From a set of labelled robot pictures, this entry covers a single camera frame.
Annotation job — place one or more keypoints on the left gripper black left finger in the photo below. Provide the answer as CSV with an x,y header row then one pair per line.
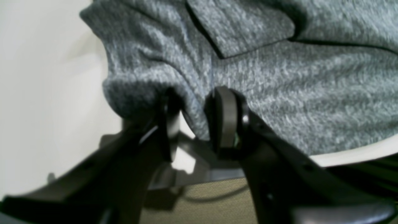
x,y
110,185

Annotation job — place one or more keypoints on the grey long-sleeve T-shirt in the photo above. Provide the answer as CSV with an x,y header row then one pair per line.
x,y
321,73

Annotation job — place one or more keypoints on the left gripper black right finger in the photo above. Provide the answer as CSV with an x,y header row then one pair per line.
x,y
287,186

